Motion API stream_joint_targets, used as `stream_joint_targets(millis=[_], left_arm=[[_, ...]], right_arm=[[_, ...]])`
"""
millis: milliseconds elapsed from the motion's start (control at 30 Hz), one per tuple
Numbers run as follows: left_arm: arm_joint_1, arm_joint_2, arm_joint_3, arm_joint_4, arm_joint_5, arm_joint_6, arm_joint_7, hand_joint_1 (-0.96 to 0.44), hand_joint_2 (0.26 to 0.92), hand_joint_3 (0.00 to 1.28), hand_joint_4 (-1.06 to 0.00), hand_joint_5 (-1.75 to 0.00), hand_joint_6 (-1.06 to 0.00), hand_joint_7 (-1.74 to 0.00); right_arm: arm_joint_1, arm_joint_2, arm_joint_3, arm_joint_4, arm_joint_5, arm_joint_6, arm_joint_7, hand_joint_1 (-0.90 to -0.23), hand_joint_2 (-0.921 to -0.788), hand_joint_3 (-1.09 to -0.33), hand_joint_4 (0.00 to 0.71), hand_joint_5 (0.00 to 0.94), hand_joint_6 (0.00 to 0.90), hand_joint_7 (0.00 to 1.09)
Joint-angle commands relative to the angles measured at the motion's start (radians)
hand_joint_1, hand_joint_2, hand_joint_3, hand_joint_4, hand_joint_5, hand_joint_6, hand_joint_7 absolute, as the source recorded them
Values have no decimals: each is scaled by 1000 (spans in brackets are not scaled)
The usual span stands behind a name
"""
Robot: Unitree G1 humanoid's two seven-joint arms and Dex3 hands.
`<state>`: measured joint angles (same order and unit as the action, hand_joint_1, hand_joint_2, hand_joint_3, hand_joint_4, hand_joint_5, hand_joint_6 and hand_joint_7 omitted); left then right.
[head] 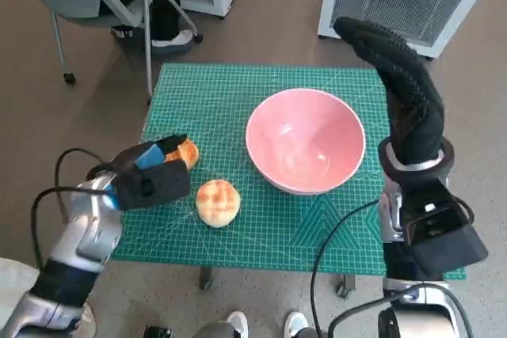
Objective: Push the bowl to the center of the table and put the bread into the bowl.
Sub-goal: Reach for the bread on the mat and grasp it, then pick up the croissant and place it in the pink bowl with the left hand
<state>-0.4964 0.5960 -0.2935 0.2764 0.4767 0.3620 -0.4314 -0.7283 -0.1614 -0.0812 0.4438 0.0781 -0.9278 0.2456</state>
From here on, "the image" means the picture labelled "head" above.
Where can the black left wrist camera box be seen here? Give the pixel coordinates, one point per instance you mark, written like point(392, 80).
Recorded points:
point(158, 187)

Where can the bare black left hand, blue tape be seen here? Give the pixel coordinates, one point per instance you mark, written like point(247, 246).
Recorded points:
point(148, 156)

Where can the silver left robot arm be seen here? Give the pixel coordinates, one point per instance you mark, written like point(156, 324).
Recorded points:
point(91, 227)

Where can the white shoe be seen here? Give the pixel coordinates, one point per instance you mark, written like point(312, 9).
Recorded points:
point(298, 324)
point(238, 324)

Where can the pink bowl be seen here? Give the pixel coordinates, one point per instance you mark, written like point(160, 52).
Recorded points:
point(305, 136)

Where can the round pale bread bun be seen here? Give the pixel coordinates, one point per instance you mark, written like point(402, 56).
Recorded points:
point(218, 203)

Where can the orange toasted bread loaf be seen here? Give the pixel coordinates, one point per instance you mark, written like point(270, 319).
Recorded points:
point(188, 152)

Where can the person beside robot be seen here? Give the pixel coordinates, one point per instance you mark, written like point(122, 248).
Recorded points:
point(12, 286)

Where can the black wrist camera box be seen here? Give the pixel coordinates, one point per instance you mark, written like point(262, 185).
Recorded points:
point(158, 187)
point(443, 243)

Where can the green cutting mat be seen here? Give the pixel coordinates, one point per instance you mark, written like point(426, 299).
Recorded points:
point(237, 77)

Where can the black knitted glove right hand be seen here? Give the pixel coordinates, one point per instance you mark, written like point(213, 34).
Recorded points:
point(412, 108)

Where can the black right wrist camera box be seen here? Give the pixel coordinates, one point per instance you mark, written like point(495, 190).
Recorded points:
point(443, 243)

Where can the table leg with caster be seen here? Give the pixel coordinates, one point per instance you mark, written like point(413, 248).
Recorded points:
point(345, 285)
point(206, 279)

